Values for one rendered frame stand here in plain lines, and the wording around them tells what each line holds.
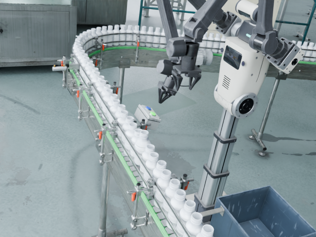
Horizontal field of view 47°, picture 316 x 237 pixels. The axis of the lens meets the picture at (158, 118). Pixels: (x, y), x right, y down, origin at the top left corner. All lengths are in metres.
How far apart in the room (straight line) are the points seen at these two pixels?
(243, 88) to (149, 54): 1.45
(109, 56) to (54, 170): 1.09
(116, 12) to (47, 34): 2.47
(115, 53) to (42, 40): 1.81
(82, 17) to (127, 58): 3.71
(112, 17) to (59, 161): 4.12
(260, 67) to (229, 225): 0.79
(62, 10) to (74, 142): 1.81
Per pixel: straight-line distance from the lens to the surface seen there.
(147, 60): 3.21
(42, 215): 2.86
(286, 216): 1.82
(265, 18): 1.63
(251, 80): 1.90
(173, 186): 1.35
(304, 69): 3.69
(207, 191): 2.33
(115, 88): 2.19
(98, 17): 6.89
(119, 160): 1.75
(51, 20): 4.71
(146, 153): 1.52
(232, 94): 1.93
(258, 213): 1.96
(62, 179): 3.15
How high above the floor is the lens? 2.02
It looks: 29 degrees down
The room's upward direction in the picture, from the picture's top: 9 degrees clockwise
